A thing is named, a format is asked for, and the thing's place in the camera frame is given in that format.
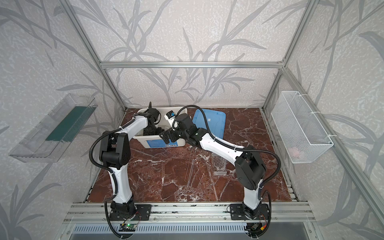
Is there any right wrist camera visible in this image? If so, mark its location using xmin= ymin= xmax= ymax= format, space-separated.
xmin=165 ymin=111 xmax=177 ymax=129

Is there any blue plastic bin lid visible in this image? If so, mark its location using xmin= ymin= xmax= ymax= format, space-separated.
xmin=193 ymin=109 xmax=226 ymax=139

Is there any clear acrylic wall shelf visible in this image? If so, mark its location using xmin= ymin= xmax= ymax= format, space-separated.
xmin=9 ymin=94 xmax=98 ymax=163

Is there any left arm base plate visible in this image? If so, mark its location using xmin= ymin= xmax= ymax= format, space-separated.
xmin=109 ymin=203 xmax=152 ymax=221

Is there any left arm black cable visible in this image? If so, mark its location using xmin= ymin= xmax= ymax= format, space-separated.
xmin=89 ymin=101 xmax=154 ymax=196

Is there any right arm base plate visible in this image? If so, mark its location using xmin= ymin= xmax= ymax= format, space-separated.
xmin=229 ymin=204 xmax=271 ymax=221

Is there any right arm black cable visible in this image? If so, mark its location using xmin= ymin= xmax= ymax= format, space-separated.
xmin=175 ymin=104 xmax=282 ymax=190

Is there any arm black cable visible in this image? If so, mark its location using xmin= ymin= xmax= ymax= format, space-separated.
xmin=89 ymin=101 xmax=154 ymax=196
xmin=175 ymin=104 xmax=282 ymax=190

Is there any white plastic storage bin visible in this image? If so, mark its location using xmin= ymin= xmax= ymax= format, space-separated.
xmin=131 ymin=106 xmax=188 ymax=149

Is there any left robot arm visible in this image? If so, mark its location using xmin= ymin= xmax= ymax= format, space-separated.
xmin=99 ymin=107 xmax=161 ymax=216

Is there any aluminium frame rail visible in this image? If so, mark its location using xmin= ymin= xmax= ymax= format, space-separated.
xmin=100 ymin=62 xmax=283 ymax=69

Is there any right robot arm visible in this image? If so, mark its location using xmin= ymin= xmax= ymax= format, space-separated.
xmin=160 ymin=111 xmax=266 ymax=220

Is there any clear plastic test tube rack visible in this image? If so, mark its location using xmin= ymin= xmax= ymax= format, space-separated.
xmin=211 ymin=154 xmax=227 ymax=176

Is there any white wire mesh basket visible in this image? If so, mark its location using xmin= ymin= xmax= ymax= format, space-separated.
xmin=271 ymin=91 xmax=334 ymax=164

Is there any pink object in basket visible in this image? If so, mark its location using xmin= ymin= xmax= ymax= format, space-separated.
xmin=289 ymin=147 xmax=303 ymax=159

